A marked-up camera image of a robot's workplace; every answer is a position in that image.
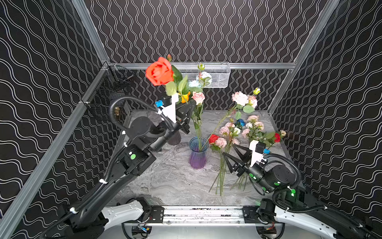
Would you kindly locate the dark pink glass vase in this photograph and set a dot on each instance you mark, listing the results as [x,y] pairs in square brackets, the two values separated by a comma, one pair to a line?
[174,139]

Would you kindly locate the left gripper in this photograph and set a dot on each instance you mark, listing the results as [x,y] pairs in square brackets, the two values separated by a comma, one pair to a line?
[181,116]

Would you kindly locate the white mesh wall basket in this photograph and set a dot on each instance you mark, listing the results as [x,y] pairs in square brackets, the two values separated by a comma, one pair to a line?
[218,73]

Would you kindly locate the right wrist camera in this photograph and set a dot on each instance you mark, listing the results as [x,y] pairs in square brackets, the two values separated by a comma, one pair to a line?
[258,150]

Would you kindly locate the blue flower stem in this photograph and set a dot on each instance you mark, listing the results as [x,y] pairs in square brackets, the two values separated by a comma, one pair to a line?
[240,123]

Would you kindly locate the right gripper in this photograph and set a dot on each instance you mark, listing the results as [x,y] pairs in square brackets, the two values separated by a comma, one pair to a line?
[244,169]

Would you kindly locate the black wire wall basket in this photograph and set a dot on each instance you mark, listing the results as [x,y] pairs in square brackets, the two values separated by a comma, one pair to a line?
[112,82]

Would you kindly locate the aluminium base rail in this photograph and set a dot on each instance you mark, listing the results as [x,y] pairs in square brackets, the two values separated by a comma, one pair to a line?
[134,213]

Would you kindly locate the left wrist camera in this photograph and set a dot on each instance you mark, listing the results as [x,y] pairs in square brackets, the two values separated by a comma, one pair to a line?
[167,105]

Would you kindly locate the white flower stem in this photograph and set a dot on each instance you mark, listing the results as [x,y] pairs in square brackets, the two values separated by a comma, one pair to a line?
[203,79]

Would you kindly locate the pink rosebud stem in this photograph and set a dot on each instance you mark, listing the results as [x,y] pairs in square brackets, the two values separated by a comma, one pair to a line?
[199,98]

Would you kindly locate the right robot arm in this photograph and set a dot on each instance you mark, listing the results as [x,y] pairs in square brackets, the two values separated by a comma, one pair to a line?
[290,203]

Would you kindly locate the blue purple glass vase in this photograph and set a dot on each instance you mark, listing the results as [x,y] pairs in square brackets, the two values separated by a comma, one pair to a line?
[198,158]

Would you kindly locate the red and pink flower stem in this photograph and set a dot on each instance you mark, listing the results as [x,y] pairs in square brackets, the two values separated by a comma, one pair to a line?
[221,145]

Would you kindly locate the pink spray with red bud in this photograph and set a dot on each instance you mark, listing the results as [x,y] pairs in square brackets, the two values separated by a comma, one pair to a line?
[254,129]

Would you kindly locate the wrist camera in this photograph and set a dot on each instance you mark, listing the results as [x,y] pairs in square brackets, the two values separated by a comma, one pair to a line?
[167,105]
[258,150]

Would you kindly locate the large red rose stem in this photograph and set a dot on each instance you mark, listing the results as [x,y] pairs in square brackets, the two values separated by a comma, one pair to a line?
[163,73]

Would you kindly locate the pink peony spray stem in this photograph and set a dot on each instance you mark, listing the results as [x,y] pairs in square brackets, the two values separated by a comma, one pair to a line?
[242,102]

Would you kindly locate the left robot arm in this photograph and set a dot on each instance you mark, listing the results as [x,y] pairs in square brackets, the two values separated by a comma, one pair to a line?
[85,219]

